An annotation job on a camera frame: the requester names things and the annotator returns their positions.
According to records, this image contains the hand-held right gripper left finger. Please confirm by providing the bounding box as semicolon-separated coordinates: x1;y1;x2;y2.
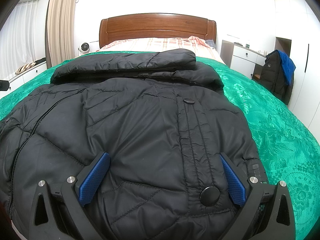
29;151;111;240

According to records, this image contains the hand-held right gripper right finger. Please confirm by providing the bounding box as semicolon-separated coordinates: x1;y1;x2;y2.
219;152;297;240

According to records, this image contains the black puffer jacket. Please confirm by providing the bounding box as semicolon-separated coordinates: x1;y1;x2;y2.
0;49;269;240

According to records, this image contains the white drawer cabinet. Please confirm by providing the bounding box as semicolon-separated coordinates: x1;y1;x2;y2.
0;61;48;98

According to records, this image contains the striped cushion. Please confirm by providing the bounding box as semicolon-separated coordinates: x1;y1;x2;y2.
15;62;36;75

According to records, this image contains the white sheer curtain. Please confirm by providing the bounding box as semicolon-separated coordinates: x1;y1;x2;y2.
0;0;50;75

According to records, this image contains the green patterned bedspread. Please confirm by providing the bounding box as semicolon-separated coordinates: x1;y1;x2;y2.
0;51;320;240

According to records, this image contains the beige curtain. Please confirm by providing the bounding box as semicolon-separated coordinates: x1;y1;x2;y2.
45;0;80;69

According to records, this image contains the white desk fan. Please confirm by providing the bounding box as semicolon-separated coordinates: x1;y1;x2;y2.
77;42;91;55

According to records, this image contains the black coat on chair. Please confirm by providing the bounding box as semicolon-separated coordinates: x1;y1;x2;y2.
260;50;294;105

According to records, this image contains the white desk with drawer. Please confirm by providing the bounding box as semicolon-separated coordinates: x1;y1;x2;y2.
220;39;267;80

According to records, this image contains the blue garment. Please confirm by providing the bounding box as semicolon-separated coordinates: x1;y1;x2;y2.
277;50;297;85

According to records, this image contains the white wardrobe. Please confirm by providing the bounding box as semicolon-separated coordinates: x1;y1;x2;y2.
272;0;320;140

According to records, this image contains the pink striped bed sheet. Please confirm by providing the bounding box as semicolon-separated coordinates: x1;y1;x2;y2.
96;35;227;67

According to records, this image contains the wooden headboard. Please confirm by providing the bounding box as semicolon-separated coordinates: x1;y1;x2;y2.
99;12;217;49

